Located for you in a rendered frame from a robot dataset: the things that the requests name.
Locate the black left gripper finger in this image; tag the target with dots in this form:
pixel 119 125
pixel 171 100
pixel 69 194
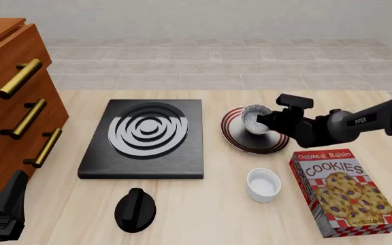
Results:
pixel 12 194

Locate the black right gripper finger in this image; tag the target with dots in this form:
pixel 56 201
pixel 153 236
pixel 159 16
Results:
pixel 263 121

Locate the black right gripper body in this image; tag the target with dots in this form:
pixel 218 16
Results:
pixel 286 122

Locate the grey and black right arm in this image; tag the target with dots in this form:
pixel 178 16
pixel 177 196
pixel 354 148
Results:
pixel 359 120

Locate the plate with red rings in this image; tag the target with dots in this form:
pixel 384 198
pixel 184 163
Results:
pixel 250 144

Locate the white ramekin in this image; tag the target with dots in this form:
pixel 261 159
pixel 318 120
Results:
pixel 264 185

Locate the flat black stove plate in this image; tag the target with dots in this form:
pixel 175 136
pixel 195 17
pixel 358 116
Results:
pixel 97 163

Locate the oatmeal raisin cookies box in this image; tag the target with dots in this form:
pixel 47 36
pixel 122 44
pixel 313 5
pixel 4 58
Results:
pixel 349 196

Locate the round black stove knob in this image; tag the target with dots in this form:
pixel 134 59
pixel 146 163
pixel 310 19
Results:
pixel 134 211

